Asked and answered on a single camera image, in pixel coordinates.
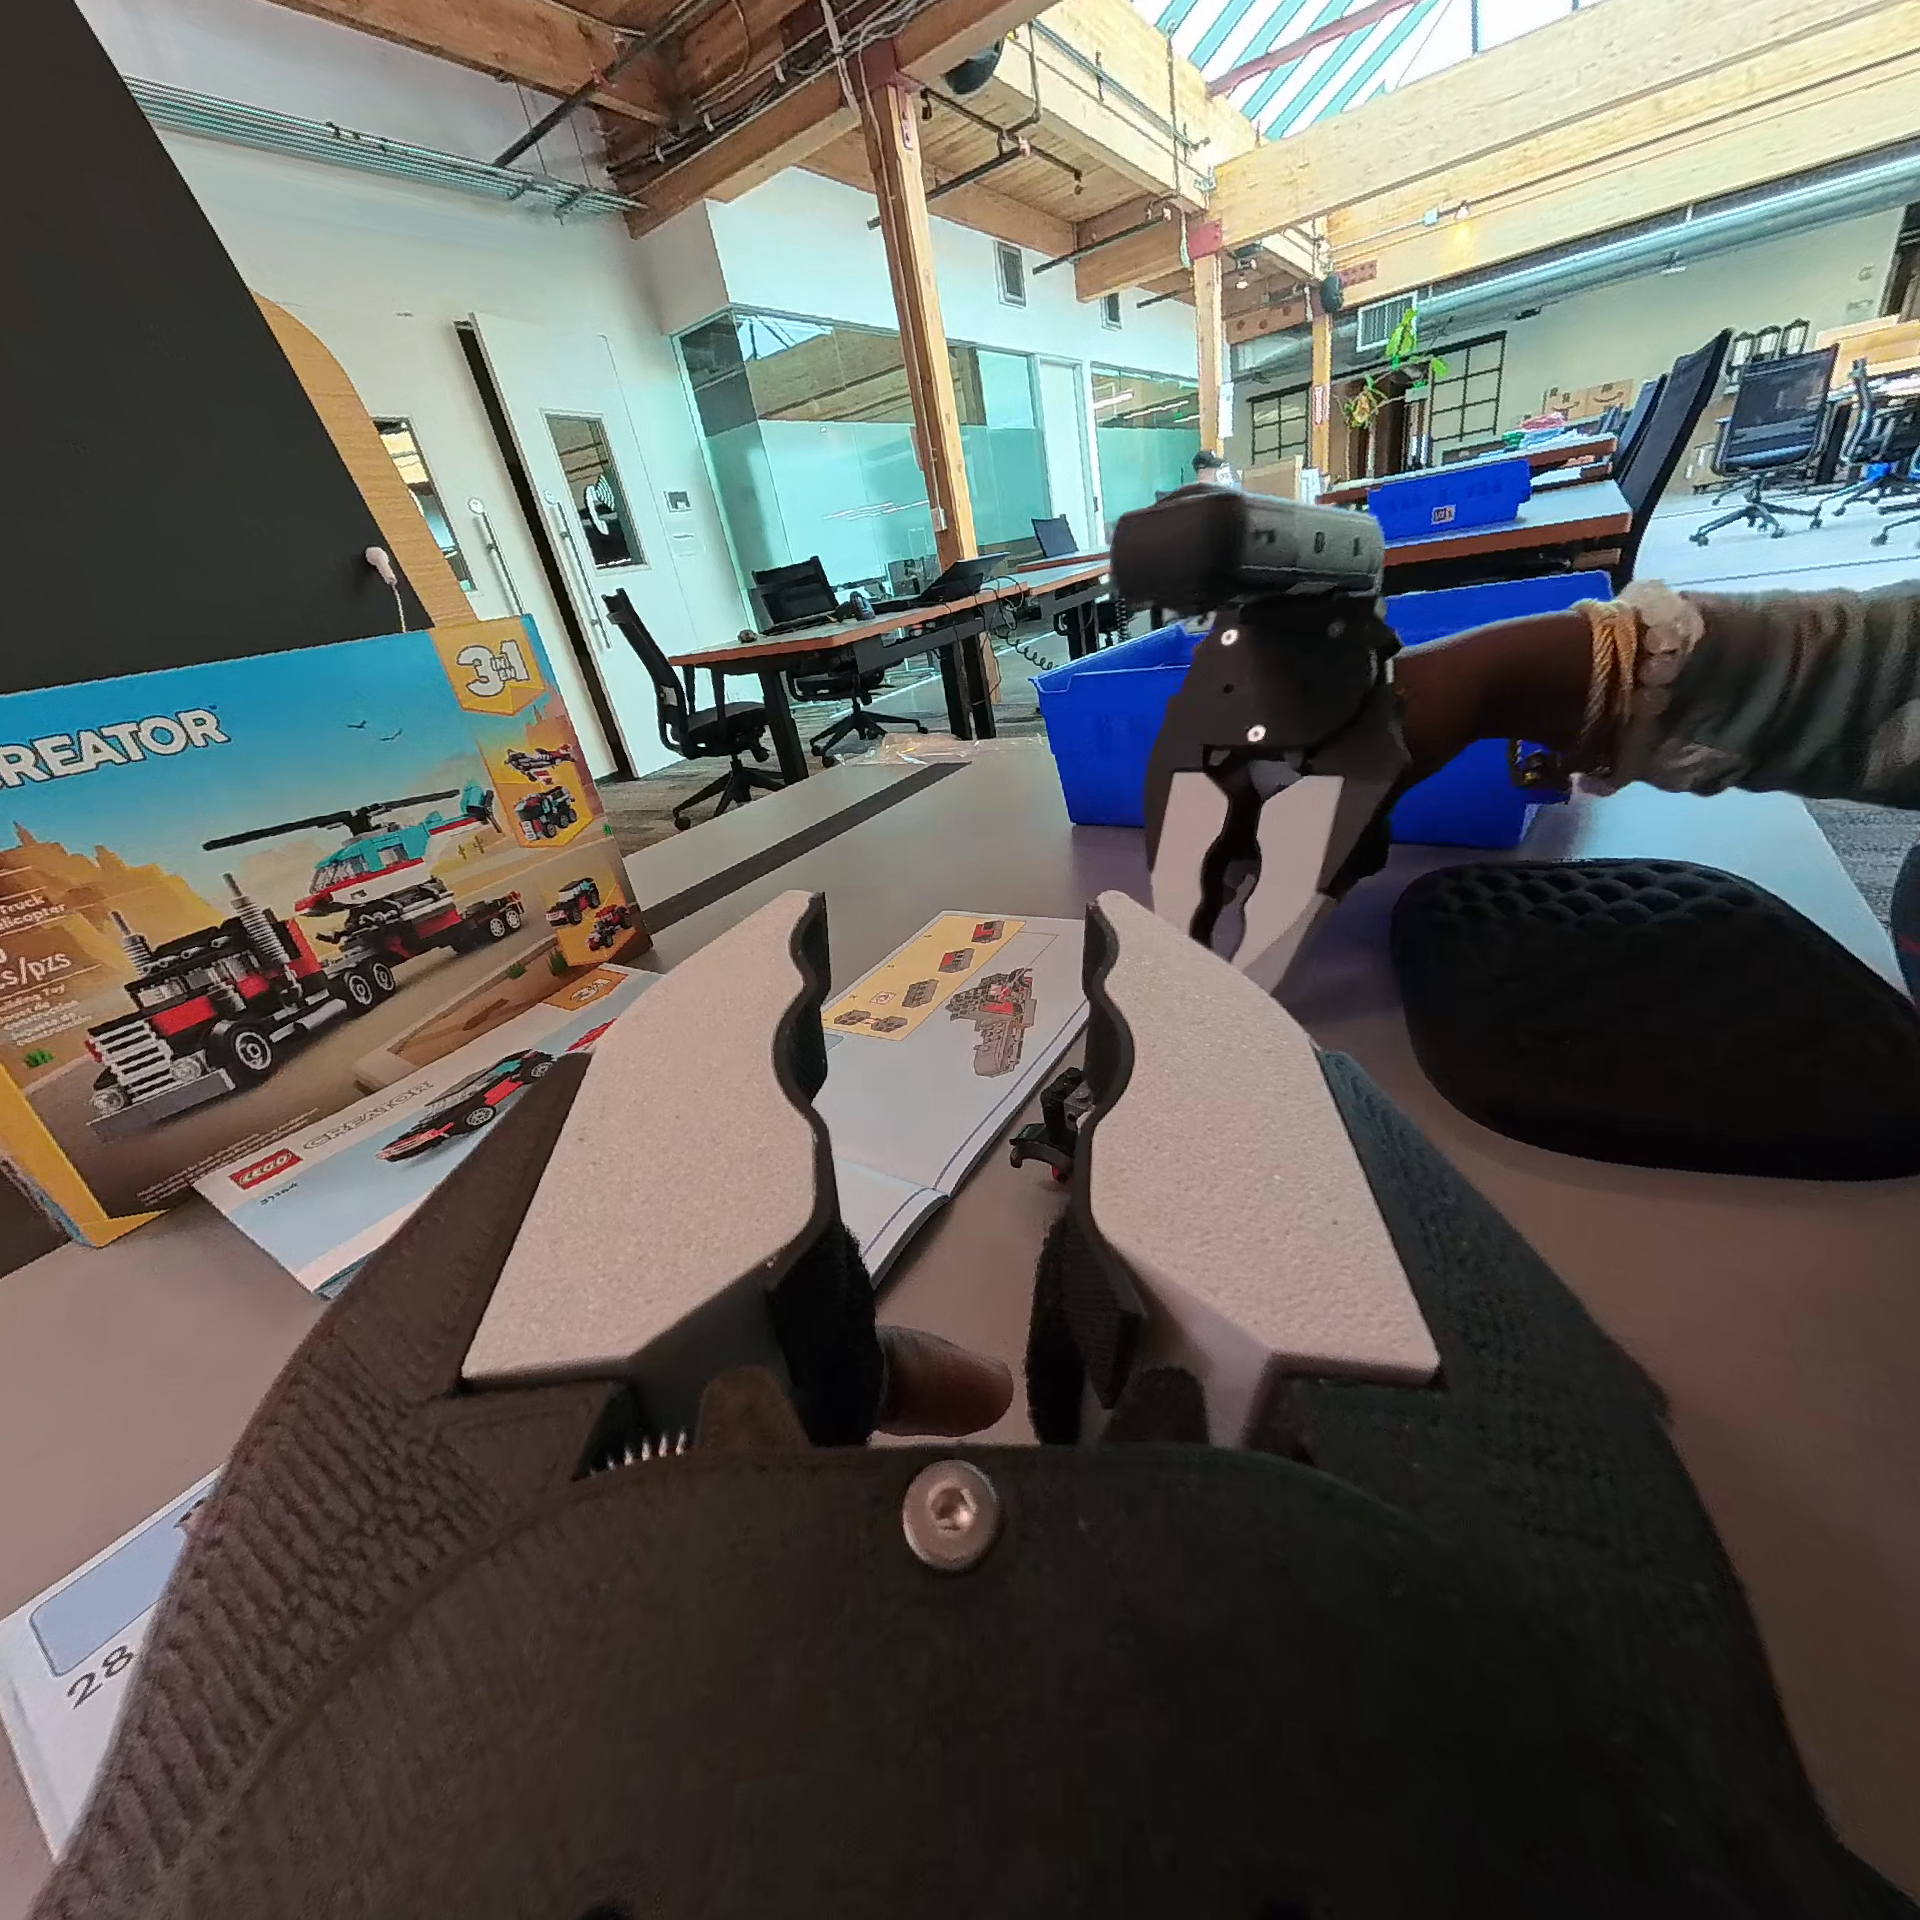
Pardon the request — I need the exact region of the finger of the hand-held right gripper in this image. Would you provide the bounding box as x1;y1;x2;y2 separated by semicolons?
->
1151;769;1250;948
1234;773;1349;996

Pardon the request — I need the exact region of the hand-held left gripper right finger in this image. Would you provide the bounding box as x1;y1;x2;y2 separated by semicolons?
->
1025;889;1444;1448

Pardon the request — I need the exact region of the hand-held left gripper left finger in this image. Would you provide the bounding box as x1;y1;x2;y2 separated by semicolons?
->
459;892;883;1450

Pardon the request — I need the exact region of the blue plastic bin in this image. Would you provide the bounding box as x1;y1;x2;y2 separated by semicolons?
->
1035;589;1580;850

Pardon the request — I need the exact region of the toy brick truck model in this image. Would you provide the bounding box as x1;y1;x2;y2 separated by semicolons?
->
1005;1065;1100;1189

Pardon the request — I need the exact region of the person's right forearm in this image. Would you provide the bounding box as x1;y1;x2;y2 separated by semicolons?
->
1613;577;1920;812

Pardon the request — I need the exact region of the wooden top office desk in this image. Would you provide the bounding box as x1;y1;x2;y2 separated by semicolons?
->
667;550;1125;785
1317;434;1637;594

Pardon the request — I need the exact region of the grey desk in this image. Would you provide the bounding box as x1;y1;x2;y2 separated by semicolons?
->
0;737;1920;1920

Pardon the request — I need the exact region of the person's left hand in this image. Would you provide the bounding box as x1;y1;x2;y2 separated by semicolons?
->
877;1325;1014;1435

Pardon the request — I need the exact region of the blue bin with label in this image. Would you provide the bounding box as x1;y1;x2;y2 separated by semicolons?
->
1363;456;1536;542

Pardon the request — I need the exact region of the open instruction booklet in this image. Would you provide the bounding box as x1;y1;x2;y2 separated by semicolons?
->
0;910;1092;1865

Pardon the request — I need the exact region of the closed instruction booklet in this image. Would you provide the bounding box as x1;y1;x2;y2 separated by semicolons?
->
190;964;665;1299

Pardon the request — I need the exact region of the hanging green plant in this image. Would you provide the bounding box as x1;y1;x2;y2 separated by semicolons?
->
1346;303;1451;432

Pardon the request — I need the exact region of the black textured wrist pad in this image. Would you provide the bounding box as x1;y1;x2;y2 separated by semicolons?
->
1387;857;1920;1184

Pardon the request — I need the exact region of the toy set cardboard box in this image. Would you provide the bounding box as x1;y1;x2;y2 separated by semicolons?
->
0;612;656;1249

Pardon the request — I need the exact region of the black office chair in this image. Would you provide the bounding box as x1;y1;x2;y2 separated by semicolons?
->
599;587;783;831
746;554;932;769

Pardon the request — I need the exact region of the wooden pillar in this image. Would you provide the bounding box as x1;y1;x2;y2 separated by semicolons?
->
858;41;986;568

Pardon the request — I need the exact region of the row of black office chairs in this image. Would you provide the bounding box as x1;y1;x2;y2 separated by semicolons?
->
1608;318;1920;592

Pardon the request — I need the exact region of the white door with window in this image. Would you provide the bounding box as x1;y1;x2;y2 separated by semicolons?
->
455;311;665;785

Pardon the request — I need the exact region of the gold bangle bracelet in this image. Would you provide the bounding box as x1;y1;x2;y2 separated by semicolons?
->
1565;597;1643;785

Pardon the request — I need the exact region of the white bead bracelet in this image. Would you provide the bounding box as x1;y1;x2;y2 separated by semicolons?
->
1616;579;1707;671

